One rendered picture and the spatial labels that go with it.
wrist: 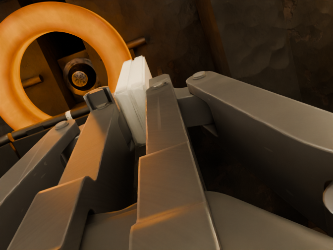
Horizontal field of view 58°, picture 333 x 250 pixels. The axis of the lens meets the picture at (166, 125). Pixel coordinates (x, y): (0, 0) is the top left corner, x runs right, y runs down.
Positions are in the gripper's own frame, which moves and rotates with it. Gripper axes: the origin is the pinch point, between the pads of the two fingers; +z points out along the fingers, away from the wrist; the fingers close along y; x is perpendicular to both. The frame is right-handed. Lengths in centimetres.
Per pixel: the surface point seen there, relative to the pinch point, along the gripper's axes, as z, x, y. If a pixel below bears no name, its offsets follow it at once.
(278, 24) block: 17.2, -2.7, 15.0
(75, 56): 31.3, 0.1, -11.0
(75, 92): 30.5, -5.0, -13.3
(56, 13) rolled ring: 21.1, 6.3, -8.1
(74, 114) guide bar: 17.7, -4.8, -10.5
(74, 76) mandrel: 28.9, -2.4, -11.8
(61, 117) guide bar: 17.8, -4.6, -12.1
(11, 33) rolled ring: 21.0, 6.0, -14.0
